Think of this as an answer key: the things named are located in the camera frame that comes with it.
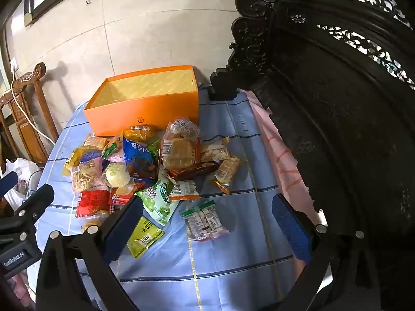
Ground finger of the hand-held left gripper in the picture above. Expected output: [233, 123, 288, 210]
[0, 171, 19, 199]
[6, 183, 55, 232]

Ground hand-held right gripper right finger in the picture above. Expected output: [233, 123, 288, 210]
[272, 193, 383, 311]

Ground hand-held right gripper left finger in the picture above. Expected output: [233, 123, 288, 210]
[35, 196, 145, 311]

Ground pile of mixed snack packets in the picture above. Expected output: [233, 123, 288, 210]
[63, 124, 242, 260]

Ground orange cardboard box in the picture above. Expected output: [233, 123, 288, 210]
[83, 65, 200, 137]

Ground white plastic bag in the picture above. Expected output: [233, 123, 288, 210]
[0, 158, 43, 211]

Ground pink cloth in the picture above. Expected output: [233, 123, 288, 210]
[245, 91, 328, 276]

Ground brown carved wooden chair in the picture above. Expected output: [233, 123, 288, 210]
[0, 62, 59, 169]

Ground blue checked tablecloth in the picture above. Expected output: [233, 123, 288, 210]
[27, 86, 308, 311]

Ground dark carved wooden furniture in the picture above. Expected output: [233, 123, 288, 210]
[210, 0, 415, 311]

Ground white power cable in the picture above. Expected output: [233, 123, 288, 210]
[10, 68, 56, 145]

